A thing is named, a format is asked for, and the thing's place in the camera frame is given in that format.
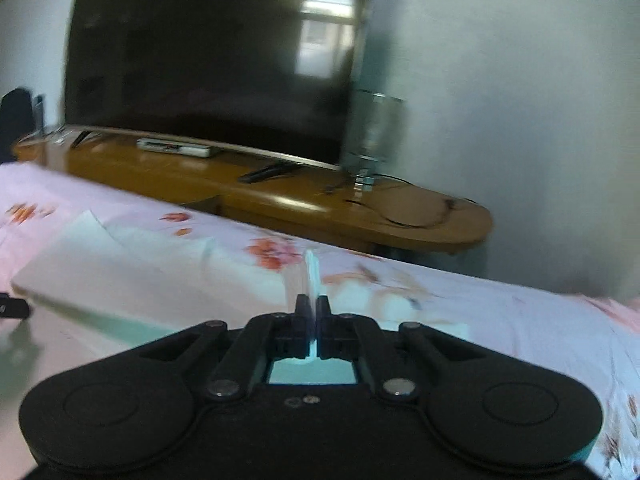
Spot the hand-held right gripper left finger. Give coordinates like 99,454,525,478
140,294,312,402

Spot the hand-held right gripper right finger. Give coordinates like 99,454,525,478
316,295,488,404

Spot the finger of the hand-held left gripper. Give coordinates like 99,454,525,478
0,292,32,319

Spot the white small garment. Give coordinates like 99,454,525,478
10,209,472,386

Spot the wooden television stand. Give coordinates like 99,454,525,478
12,127,494,257

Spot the black remote control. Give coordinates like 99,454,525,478
238,162,297,184

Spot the dark object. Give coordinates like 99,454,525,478
0,87,34,162

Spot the clear glass vase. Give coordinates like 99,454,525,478
342,89,406,192

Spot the pink floral bed sheet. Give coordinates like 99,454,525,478
0,162,640,480

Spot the white set-top box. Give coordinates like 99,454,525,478
136,137,212,159

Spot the black flat-screen television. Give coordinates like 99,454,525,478
62,0,379,172

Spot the black cable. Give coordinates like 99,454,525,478
325,174,482,229

